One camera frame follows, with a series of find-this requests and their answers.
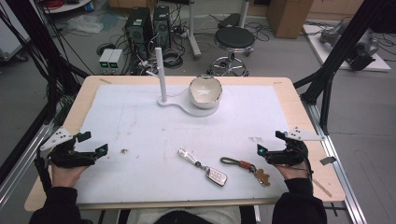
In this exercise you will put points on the aluminium rail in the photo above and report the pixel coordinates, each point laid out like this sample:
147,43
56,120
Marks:
18,174
339,174

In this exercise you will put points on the white key stand with pole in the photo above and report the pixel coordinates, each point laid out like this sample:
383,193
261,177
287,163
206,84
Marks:
162,77

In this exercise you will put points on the white stand leg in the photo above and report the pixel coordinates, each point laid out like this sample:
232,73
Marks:
193,34

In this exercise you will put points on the white power supply box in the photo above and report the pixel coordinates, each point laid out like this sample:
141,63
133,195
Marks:
115,60
104,60

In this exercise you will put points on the black round stool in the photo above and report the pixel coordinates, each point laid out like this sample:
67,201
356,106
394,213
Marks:
235,37

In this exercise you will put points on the brown cardboard box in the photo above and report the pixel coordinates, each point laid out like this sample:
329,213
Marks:
289,17

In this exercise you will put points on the black metal frame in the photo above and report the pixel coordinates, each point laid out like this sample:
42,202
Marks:
342,43
40,40

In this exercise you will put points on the person's right hand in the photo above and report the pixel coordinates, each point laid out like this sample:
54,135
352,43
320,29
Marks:
292,172

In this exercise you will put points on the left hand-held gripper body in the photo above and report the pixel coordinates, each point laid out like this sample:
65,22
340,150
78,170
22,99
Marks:
70,157

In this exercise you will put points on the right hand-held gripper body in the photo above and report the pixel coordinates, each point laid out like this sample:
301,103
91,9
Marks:
285,157

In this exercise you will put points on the clear plastic bag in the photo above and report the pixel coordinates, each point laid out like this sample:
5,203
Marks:
85,24

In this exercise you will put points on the grey robot device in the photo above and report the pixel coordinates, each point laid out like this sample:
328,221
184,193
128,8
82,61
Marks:
364,46

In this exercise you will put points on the white ceramic bowl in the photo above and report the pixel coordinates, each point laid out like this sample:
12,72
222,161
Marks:
205,90

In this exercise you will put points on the person's left hand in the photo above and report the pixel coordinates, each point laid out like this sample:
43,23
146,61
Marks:
65,175

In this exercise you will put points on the black tape piece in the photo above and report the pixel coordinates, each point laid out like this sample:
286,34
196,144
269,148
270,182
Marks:
328,160

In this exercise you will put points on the grey cabinet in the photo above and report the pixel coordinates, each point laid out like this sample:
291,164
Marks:
9,40

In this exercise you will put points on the white floor board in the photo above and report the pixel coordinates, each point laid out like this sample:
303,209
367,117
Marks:
323,53

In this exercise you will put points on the white round table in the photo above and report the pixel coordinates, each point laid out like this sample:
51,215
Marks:
67,6

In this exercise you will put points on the thin wooden stick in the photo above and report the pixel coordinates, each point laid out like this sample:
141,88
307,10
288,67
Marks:
322,188

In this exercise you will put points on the wooden table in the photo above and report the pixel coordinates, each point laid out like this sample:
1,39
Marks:
299,102

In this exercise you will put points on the white table mat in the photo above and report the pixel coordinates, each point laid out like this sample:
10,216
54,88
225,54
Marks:
155,130

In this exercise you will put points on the slim black computer tower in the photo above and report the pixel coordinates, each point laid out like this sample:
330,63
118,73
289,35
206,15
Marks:
162,25

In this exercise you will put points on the person's torso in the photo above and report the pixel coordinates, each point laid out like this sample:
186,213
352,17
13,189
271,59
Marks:
186,216

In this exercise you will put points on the large black computer tower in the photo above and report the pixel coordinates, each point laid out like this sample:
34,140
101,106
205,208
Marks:
138,31

